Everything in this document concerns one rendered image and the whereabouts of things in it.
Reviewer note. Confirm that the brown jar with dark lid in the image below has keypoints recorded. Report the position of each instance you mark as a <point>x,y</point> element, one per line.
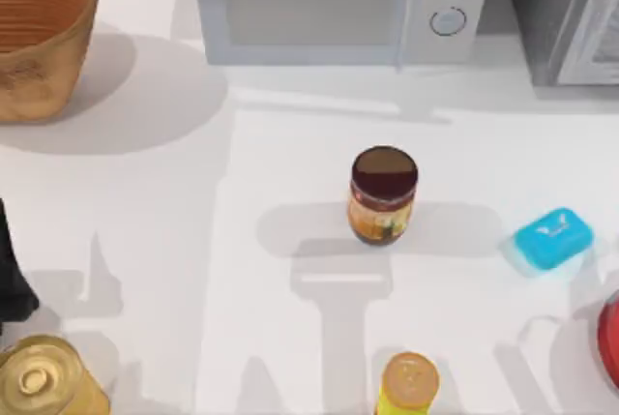
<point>382,197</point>

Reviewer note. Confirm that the pale microwave oven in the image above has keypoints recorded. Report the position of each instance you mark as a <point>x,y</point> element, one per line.
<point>314,8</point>

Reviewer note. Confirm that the round microwave knob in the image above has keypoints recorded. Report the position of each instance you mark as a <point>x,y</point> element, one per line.
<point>448,21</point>

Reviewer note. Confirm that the yellow bottle with orange cap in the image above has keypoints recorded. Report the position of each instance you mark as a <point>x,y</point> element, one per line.
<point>407,386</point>

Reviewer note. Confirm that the blue soap box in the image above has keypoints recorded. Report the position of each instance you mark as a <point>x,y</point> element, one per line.
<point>551,239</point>

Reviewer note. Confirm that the woven brown basket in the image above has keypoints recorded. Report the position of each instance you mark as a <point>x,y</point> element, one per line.
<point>43,67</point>

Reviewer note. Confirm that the gold can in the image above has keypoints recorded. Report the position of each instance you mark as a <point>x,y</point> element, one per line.
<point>46,378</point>

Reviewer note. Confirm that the red round container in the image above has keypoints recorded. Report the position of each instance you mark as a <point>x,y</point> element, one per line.
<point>610,337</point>

